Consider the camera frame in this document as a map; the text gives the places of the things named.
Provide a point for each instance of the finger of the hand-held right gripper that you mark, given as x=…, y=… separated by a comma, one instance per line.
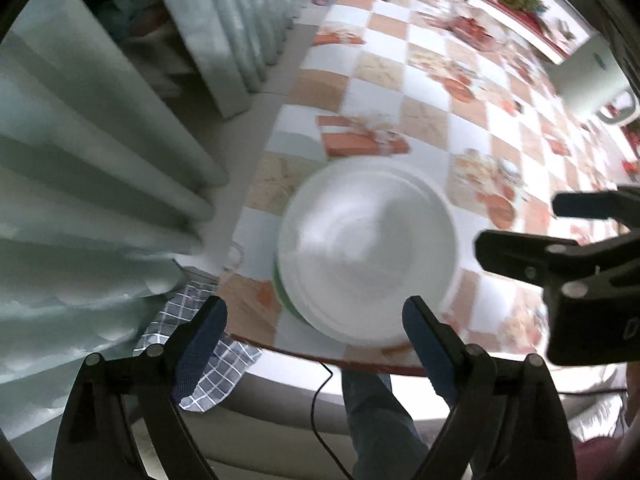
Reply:
x=520, y=255
x=585, y=204

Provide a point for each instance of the person's right forearm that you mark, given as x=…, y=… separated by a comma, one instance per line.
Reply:
x=634, y=400

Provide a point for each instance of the white low cabinet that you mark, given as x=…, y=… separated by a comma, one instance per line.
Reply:
x=520, y=32

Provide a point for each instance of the beige sofa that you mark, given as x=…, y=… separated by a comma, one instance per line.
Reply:
x=280, y=420

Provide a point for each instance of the pale green curtain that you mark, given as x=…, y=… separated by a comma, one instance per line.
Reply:
x=100, y=160

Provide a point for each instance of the person's maroon top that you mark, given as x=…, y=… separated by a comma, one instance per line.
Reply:
x=600, y=460

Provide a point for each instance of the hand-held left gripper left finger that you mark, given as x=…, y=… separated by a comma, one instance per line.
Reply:
x=200, y=345

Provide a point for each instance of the grey checked cloth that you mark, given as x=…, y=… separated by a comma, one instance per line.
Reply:
x=220, y=375

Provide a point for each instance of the white foam bowl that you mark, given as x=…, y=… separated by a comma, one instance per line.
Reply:
x=365, y=250

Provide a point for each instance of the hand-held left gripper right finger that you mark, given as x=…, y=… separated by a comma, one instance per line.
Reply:
x=427, y=355

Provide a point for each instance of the person's leg in jeans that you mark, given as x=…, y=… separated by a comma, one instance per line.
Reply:
x=380, y=425

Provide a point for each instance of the green square plate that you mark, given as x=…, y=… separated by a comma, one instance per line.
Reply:
x=280, y=292

